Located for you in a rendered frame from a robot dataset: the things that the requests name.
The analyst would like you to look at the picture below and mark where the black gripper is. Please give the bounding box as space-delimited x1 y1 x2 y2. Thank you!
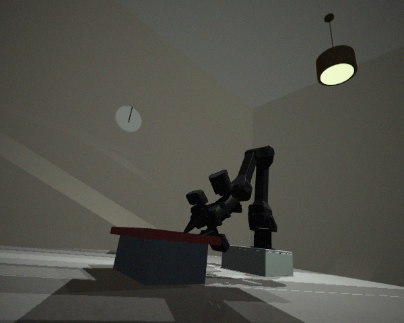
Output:
183 189 231 252

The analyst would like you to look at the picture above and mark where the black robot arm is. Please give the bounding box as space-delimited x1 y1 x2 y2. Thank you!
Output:
209 145 277 250

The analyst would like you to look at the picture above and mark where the red lid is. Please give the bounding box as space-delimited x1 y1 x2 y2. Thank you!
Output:
110 227 222 246

